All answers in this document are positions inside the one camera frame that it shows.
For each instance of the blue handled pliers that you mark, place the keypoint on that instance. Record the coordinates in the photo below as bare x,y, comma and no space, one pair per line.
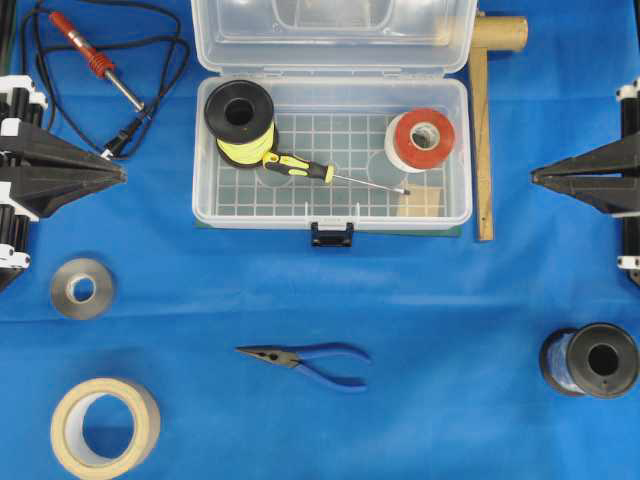
307,360

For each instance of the yellow black screwdriver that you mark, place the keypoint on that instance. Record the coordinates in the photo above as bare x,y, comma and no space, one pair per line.
291,165

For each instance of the beige masking tape roll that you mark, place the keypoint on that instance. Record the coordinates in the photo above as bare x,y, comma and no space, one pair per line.
104,427

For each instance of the yellow wire spool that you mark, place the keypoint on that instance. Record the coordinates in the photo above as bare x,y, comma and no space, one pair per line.
240,116

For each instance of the wooden mallet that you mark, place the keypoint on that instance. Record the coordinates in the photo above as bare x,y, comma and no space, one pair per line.
490,33

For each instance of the red soldering iron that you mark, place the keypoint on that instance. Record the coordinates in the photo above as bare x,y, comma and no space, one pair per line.
99,63

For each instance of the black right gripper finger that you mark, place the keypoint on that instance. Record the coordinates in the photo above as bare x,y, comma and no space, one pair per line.
621,156
616,196

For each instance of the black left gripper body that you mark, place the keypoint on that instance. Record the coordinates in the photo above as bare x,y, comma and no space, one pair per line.
20,101

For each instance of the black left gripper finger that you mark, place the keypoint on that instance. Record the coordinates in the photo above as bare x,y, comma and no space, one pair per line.
28,142
38,192

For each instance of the grey tape roll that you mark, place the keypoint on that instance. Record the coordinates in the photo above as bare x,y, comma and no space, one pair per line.
82,289

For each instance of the blue table cloth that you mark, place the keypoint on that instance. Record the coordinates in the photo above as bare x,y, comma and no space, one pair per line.
453,326

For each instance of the blue wire spool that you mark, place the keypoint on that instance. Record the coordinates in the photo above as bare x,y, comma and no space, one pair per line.
600,360

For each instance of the clear plastic toolbox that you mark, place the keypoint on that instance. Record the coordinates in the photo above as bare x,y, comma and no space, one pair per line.
338,73

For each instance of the red tape roll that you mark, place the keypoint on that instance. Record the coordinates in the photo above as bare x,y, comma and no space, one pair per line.
419,140

